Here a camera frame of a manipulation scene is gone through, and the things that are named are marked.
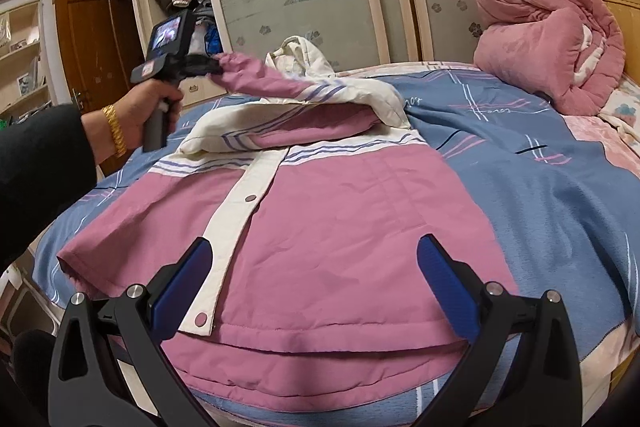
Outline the brown wooden door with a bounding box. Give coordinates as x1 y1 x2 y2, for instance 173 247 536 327
54 0 146 115

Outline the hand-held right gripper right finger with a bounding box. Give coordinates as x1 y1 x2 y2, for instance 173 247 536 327
416 234 583 427

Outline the floral bed sheet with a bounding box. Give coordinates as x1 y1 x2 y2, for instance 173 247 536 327
562 82 640 188

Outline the cream bookshelf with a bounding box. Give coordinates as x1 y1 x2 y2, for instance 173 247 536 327
0 2 56 122

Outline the cream wardrobe drawer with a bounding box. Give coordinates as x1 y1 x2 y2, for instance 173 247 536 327
179 74 226 106

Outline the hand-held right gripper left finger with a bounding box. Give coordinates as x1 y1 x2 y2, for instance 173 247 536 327
47 237 216 427

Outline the gold bracelet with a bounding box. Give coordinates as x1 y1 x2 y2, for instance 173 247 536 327
101 104 128 158

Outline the pink and cream hooded jacket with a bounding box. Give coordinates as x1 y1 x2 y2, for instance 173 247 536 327
56 36 521 400

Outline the blue plaid blanket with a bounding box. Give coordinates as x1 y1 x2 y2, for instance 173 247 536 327
30 64 640 423

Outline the wooden bed headboard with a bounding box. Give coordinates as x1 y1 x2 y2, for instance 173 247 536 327
592 0 640 88

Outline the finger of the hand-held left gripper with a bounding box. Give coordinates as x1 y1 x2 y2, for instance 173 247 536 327
187 53 226 80

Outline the rolled pink quilt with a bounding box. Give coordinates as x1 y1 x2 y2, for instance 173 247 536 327
472 0 627 116

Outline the blue garment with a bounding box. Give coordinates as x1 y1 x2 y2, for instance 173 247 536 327
202 24 223 55

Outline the person's left forearm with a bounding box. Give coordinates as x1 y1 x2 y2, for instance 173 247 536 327
0 103 101 278

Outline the person's left hand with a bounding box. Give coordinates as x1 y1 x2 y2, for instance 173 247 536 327
82 79 185 165

